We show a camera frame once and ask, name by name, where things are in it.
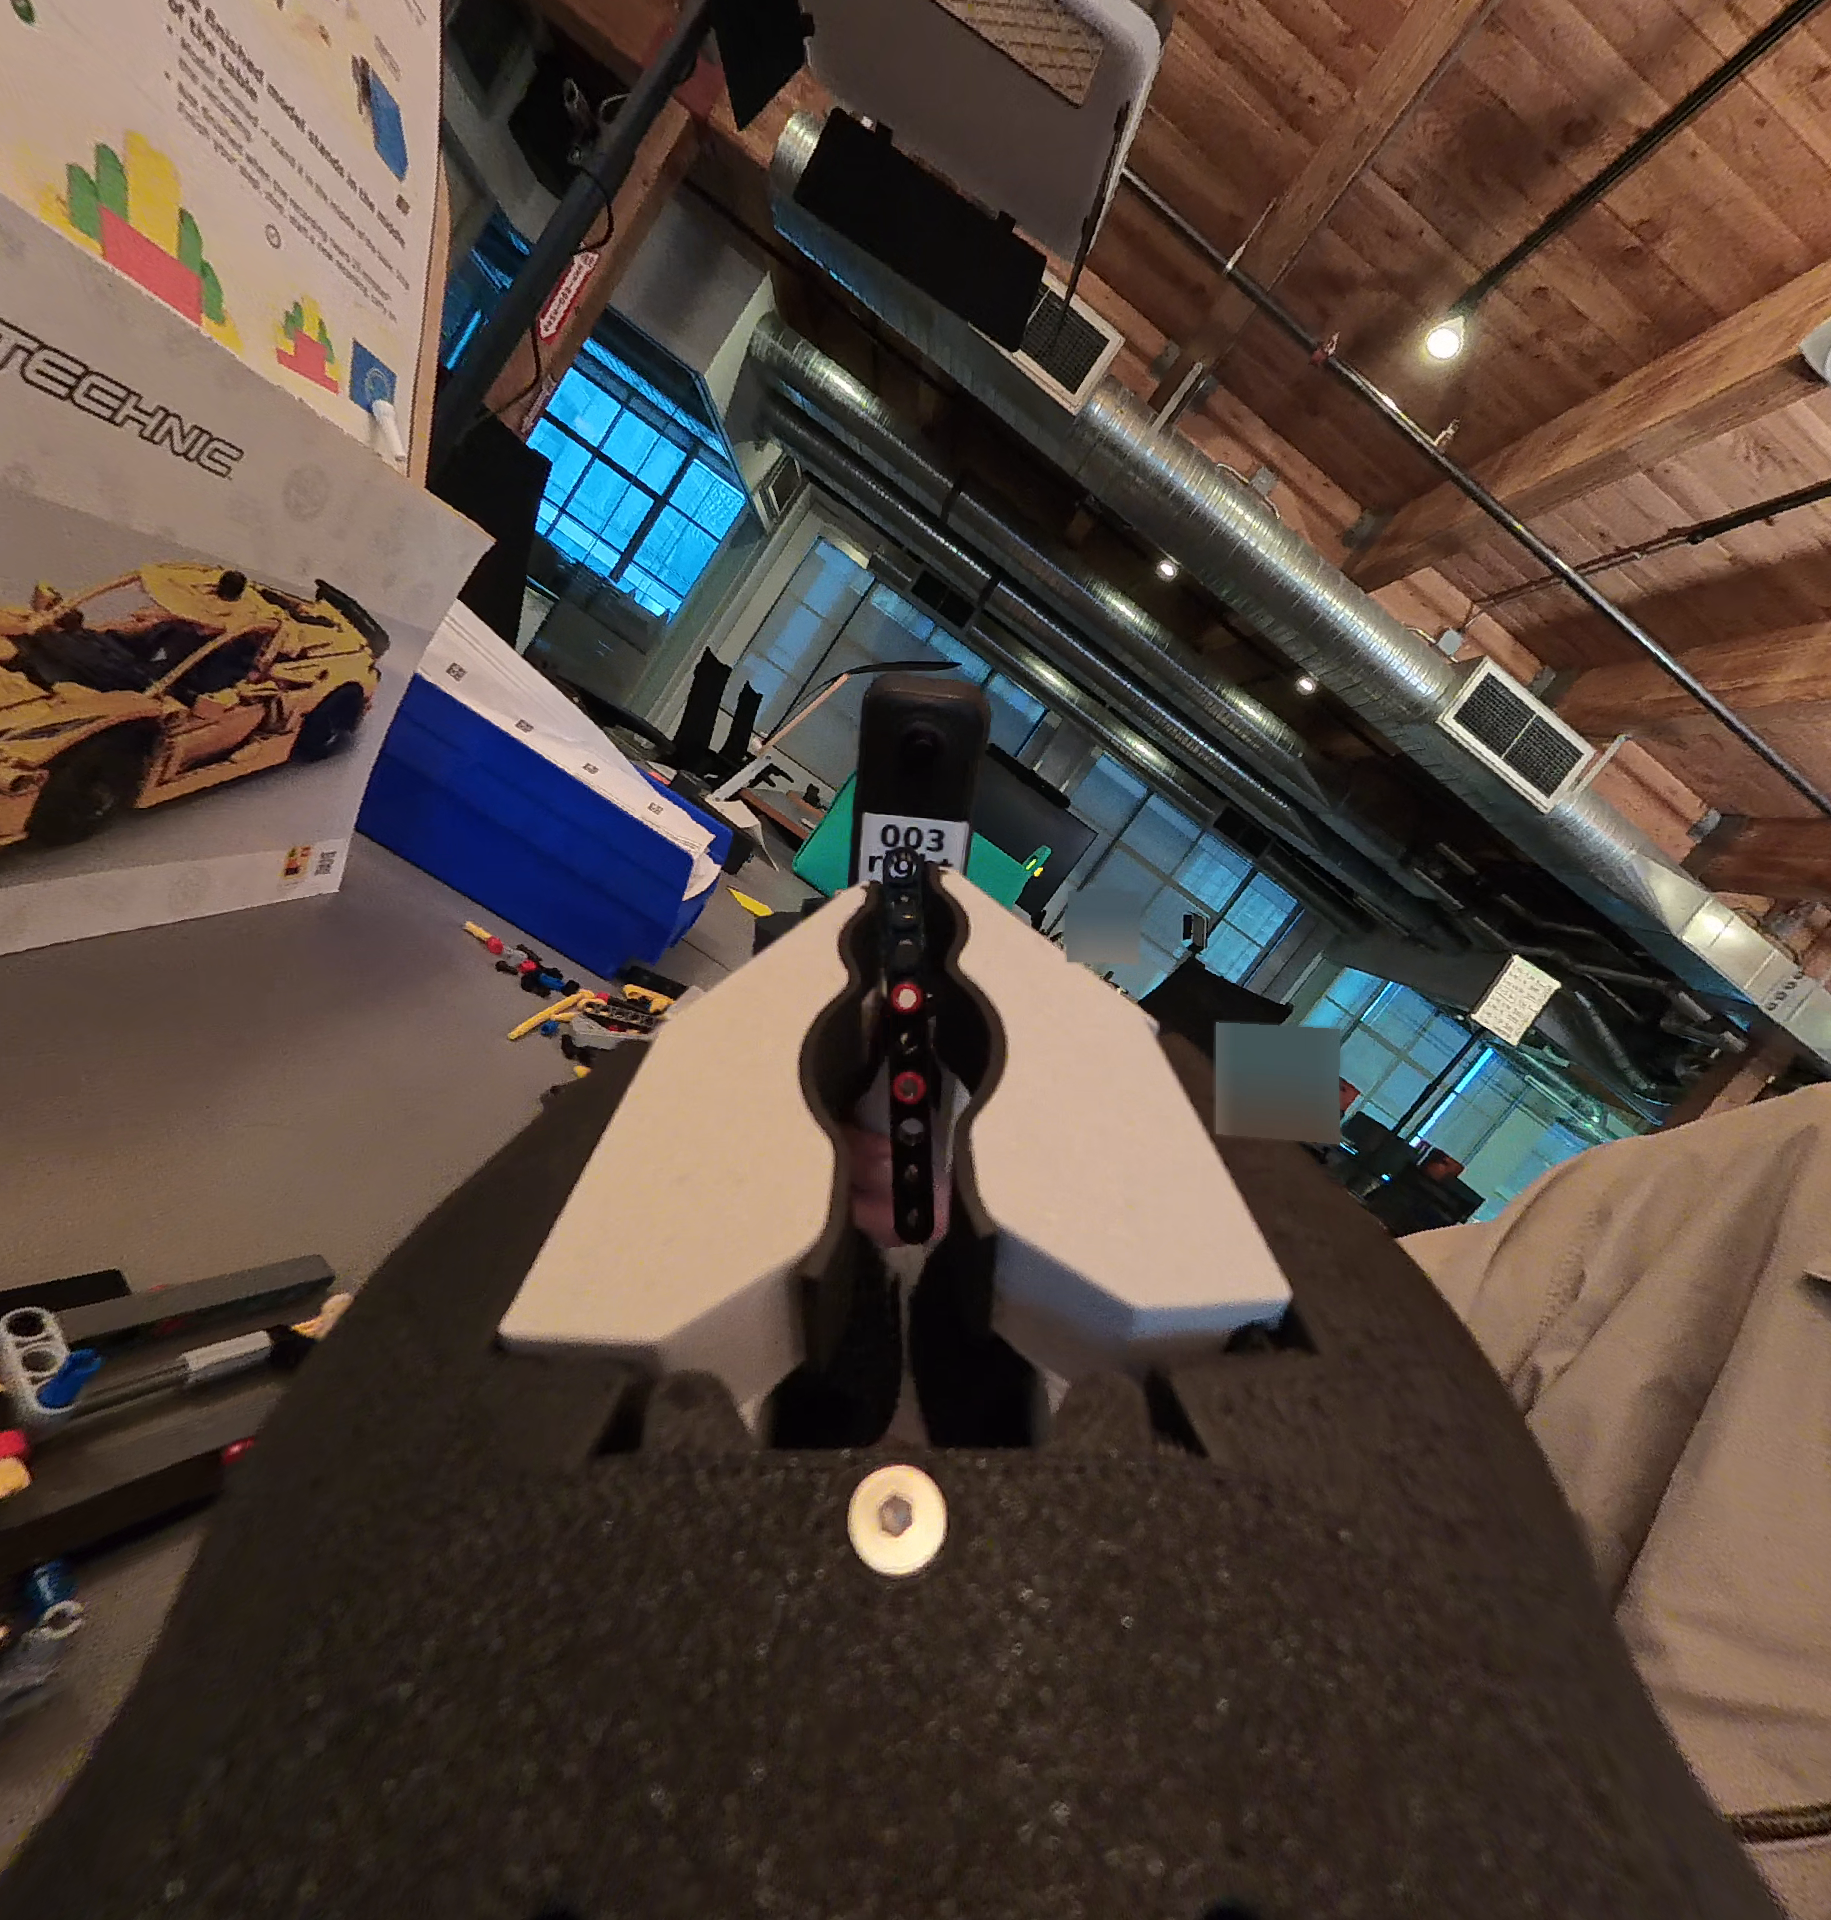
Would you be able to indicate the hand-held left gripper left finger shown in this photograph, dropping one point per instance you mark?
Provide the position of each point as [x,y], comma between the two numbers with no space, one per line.
[676,1202]

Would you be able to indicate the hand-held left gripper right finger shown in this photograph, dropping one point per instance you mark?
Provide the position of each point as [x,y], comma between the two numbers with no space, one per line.
[1124,1202]

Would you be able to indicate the dark toy beam red pins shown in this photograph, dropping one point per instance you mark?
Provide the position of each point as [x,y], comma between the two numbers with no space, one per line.
[910,1049]

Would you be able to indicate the black grey toy brick chassis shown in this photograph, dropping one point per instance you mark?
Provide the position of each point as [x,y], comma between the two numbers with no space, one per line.
[105,1425]

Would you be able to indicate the grey desk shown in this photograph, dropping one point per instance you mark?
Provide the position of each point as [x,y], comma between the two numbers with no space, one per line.
[179,1095]

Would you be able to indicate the black monitor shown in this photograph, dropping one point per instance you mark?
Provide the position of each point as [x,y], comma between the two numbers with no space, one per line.
[1037,827]

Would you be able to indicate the pile of toy brick pieces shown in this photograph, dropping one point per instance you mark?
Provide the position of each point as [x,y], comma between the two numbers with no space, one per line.
[584,1004]

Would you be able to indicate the white paper parts bags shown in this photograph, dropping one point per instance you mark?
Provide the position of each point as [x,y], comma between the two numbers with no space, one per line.
[555,735]

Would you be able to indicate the blue storage bin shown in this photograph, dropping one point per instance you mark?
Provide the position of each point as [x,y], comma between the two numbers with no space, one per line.
[526,840]

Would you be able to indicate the large paned window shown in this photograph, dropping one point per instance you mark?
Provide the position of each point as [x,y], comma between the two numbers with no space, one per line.
[631,478]

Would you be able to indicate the hanging white sheet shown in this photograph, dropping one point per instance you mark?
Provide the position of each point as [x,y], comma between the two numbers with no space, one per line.
[1513,999]

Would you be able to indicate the white air vent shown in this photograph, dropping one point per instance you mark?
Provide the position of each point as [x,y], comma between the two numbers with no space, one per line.
[1518,735]

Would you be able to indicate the black tripod pole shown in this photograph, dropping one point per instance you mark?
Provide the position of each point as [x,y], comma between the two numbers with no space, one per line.
[584,196]

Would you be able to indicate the white ceiling unit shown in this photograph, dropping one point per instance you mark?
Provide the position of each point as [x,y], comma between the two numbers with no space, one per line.
[930,89]

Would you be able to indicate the yellow car instruction booklet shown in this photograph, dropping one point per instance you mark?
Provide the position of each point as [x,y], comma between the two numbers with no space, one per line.
[179,599]

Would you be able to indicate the Lego brick instruction poster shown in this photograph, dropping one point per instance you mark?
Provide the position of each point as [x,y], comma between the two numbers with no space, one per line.
[255,119]

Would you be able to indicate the silver air duct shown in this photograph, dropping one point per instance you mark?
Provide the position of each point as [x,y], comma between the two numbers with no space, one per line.
[1230,509]

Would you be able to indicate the wooden post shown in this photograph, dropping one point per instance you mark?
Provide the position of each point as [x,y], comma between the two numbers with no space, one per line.
[599,272]

